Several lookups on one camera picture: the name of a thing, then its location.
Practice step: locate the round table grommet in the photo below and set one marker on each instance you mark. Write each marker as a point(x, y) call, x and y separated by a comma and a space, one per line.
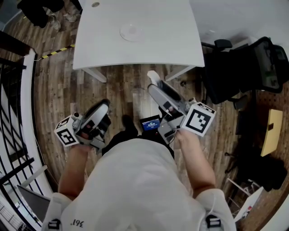
point(95, 4)

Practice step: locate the white table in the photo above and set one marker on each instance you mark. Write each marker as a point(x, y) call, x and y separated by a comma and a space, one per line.
point(137, 49)

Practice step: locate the yellow wooden board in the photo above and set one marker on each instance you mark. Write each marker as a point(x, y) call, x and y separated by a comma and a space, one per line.
point(272, 133)

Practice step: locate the black office chair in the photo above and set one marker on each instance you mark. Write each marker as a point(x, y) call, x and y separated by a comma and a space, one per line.
point(221, 76)

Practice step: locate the person's left hand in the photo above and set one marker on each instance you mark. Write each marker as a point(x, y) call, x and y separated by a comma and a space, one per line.
point(85, 134)

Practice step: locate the person's right forearm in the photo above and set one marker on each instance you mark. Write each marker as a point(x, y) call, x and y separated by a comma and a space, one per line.
point(196, 164)

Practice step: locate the white metal frame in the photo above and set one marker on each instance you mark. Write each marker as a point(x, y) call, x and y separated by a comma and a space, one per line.
point(34, 176)

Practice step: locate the person's white shirt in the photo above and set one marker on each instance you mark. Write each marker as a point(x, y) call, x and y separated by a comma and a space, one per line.
point(135, 185)

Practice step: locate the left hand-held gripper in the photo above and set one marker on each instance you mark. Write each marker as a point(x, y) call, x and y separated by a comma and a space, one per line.
point(65, 135)

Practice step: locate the person's left forearm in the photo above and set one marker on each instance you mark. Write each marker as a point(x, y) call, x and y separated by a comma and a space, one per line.
point(72, 171)

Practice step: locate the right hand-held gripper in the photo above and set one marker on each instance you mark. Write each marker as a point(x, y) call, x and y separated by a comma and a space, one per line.
point(197, 121)

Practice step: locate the small black monitor screen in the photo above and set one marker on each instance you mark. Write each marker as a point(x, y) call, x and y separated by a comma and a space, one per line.
point(150, 124)

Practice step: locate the person's right hand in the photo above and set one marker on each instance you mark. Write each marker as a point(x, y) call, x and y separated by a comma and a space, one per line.
point(171, 109)

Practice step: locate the black bag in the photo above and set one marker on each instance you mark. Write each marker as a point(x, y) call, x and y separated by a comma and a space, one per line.
point(266, 171)

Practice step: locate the yellow black striped tape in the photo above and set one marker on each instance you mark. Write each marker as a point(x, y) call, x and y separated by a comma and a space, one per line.
point(57, 52)

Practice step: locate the person's black shoe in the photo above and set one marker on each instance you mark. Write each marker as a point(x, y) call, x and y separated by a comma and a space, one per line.
point(129, 124)

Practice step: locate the grey flat board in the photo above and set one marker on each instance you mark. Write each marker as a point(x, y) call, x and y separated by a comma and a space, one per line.
point(36, 203)

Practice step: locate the black box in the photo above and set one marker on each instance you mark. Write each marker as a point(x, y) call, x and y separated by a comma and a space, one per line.
point(241, 123)

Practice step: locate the clear round lid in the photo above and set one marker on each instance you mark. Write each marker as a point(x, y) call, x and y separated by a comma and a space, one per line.
point(132, 32)

